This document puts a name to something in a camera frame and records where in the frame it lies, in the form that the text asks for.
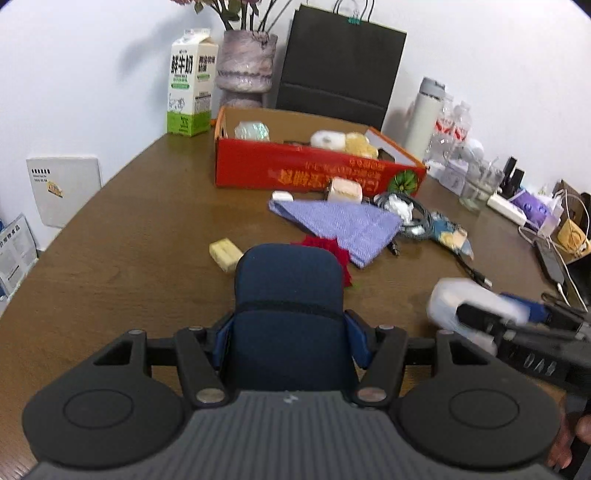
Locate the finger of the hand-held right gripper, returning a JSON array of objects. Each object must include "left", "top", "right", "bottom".
[
  {"left": 455, "top": 302, "right": 591, "bottom": 358},
  {"left": 501, "top": 291, "right": 591, "bottom": 330}
]

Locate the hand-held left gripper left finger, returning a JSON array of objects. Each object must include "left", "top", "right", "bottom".
[{"left": 95, "top": 313, "right": 234, "bottom": 408}]

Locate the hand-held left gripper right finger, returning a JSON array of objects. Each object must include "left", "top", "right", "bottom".
[{"left": 344, "top": 309, "right": 497, "bottom": 408}]

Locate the white rounded case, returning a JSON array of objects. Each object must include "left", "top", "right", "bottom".
[{"left": 426, "top": 277, "right": 532, "bottom": 356}]

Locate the dark blue case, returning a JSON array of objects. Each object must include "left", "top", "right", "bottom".
[{"left": 229, "top": 244, "right": 360, "bottom": 393}]

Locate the black charging cable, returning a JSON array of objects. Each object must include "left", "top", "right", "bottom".
[{"left": 372, "top": 191, "right": 492, "bottom": 289}]

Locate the red cardboard box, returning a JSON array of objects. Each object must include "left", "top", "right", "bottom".
[{"left": 213, "top": 106, "right": 428, "bottom": 195}]

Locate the wooden desktop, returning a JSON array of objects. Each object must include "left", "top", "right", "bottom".
[{"left": 0, "top": 131, "right": 591, "bottom": 480}]

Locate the person's right hand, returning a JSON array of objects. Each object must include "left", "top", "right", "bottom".
[{"left": 547, "top": 411, "right": 591, "bottom": 472}]

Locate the black smartphone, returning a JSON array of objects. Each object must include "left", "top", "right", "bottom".
[{"left": 534, "top": 240, "right": 571, "bottom": 284}]

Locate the yellow round pouch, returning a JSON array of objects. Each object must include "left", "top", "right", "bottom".
[{"left": 556, "top": 219, "right": 591, "bottom": 257}]

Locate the yellow sponge block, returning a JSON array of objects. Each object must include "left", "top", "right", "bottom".
[{"left": 209, "top": 237, "right": 244, "bottom": 273}]

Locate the blue snack packet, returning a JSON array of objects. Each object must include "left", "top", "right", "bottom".
[{"left": 427, "top": 212, "right": 475, "bottom": 260}]

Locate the purple tissue pack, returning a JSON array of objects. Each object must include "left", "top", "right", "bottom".
[{"left": 508, "top": 189, "right": 564, "bottom": 237}]

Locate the red fabric flower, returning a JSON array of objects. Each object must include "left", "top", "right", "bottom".
[{"left": 291, "top": 234, "right": 354, "bottom": 289}]

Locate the white power strip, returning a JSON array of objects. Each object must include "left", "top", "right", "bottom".
[{"left": 487, "top": 193, "right": 527, "bottom": 225}]

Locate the clear drinking glass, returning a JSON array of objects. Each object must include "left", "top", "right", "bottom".
[{"left": 459, "top": 159, "right": 504, "bottom": 213}]

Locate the crumpled white tissue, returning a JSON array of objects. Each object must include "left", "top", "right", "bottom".
[{"left": 385, "top": 194, "right": 414, "bottom": 224}]

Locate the white printed box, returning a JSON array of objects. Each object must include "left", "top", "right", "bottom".
[{"left": 438, "top": 159, "right": 469, "bottom": 192}]

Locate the beige soap box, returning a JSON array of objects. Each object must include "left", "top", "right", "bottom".
[{"left": 327, "top": 176, "right": 363, "bottom": 205}]

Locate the white round gadget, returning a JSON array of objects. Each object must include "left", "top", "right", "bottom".
[{"left": 455, "top": 141, "right": 485, "bottom": 167}]

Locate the clear water bottle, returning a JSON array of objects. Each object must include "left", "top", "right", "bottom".
[
  {"left": 427, "top": 95, "right": 458, "bottom": 162},
  {"left": 450, "top": 102, "right": 474, "bottom": 148}
]

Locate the yellow plush toy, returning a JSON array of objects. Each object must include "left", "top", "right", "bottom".
[{"left": 344, "top": 132, "right": 380, "bottom": 160}]

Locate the white round plush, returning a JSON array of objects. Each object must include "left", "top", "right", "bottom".
[{"left": 310, "top": 130, "right": 348, "bottom": 149}]

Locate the white thermos bottle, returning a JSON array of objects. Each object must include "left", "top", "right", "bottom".
[{"left": 405, "top": 77, "right": 446, "bottom": 162}]

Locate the clear wrapped packet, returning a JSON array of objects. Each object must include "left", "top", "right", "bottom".
[{"left": 234, "top": 121, "right": 271, "bottom": 141}]

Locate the stack of magazines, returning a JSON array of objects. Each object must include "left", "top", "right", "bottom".
[{"left": 0, "top": 213, "right": 38, "bottom": 301}]

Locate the green white milk carton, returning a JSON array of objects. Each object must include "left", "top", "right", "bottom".
[{"left": 166, "top": 28, "right": 220, "bottom": 137}]

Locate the black paper bag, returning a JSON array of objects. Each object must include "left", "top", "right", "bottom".
[{"left": 274, "top": 4, "right": 408, "bottom": 132}]

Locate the dried flower bouquet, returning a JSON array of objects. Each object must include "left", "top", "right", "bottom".
[{"left": 171, "top": 0, "right": 296, "bottom": 33}]

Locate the white charging cable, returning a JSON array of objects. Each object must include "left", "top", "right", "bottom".
[{"left": 517, "top": 191, "right": 591, "bottom": 259}]

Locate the grey braided cable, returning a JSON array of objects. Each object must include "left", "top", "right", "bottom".
[{"left": 401, "top": 222, "right": 435, "bottom": 241}]

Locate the white wall panel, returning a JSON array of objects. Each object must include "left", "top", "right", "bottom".
[{"left": 26, "top": 156, "right": 102, "bottom": 228}]

